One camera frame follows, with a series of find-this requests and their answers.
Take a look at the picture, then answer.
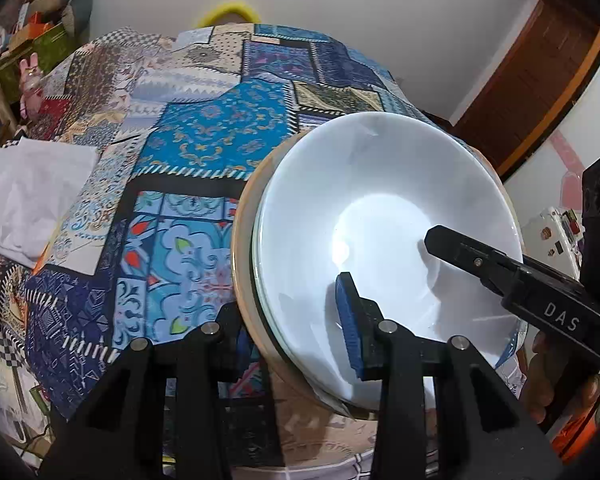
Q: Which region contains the grey plush toy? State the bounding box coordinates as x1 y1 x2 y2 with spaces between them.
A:
35 0 93 36

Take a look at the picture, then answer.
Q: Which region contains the patchwork printed blanket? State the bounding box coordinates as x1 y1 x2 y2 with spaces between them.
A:
0 24 481 480

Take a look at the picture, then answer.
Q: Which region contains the mint green bowl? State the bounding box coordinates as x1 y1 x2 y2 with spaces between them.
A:
251 180 366 420

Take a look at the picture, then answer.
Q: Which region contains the pink bunny toy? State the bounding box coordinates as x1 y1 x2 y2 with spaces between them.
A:
19 57 43 118

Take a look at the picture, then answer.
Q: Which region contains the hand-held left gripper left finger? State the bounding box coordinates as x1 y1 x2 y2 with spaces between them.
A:
39 302 277 480

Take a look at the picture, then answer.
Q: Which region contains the white box with stickers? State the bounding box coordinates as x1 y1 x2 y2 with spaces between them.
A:
522 207 583 268

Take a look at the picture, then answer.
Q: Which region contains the white heart-print sliding door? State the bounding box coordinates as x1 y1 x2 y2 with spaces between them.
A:
500 40 600 281

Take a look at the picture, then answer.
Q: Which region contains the green storage box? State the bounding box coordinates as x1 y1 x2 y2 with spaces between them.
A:
0 22 81 103

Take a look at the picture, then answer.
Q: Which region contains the brown wooden door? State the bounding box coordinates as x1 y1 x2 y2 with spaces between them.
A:
452 0 600 176

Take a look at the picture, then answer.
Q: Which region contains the pale pink bowl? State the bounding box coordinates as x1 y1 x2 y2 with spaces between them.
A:
231 127 525 413

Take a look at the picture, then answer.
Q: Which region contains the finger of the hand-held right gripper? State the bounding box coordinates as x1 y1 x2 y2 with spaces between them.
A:
424 225 526 302

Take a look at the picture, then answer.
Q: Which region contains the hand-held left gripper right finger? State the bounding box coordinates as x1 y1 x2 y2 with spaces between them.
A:
334 272 563 480

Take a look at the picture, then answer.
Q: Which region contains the white folded cloth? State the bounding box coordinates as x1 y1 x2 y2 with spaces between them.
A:
0 137 101 270

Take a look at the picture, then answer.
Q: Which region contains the white bowl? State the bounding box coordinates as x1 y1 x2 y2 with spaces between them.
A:
257 111 523 406

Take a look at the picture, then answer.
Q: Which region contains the person's right hand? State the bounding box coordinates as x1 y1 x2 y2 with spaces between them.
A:
522 332 600 426

